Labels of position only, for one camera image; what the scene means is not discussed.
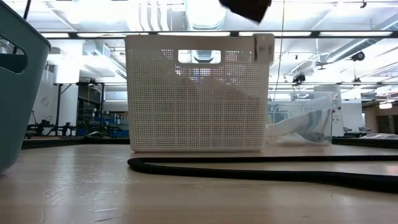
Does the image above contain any plain white cloth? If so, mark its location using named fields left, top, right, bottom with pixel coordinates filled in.
left=266, top=124, right=331, bottom=147

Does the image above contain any white sock with blue stripes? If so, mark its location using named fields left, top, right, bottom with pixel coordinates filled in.
left=267, top=108, right=333, bottom=143

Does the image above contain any maroon garment with straps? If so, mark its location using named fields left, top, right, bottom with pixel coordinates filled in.
left=218, top=0, right=273, bottom=24

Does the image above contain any white perforated plastic basket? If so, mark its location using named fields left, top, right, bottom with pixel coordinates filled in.
left=124, top=33, right=272, bottom=153

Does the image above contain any white garment label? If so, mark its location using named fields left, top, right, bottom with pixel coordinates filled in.
left=252, top=32, right=275, bottom=65

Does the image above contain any clear plastic bin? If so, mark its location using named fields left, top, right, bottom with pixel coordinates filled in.
left=266, top=91, right=343, bottom=147

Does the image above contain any black ceiling-hung device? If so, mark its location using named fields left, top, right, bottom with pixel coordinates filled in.
left=291, top=72, right=308, bottom=86
left=350, top=50, right=367, bottom=62

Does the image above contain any black background table stand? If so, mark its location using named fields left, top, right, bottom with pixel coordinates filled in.
left=53, top=81, right=107, bottom=137

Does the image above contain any black background equipment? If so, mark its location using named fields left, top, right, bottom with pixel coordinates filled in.
left=26, top=119, right=77, bottom=138

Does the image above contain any teal plastic bin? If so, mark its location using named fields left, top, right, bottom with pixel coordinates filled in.
left=0, top=0, right=52, bottom=174

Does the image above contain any clear plastic sheet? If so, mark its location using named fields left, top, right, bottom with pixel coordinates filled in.
left=359, top=133, right=398, bottom=141

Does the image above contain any black horizontal frame bar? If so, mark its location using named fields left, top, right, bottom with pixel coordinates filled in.
left=39, top=29, right=398, bottom=39

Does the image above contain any silver ceiling duct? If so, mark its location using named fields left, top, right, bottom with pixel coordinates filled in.
left=183, top=0, right=228, bottom=31
left=325, top=14, right=398, bottom=63

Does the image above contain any black hanging cable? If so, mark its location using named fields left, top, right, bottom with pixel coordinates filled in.
left=22, top=0, right=32, bottom=20

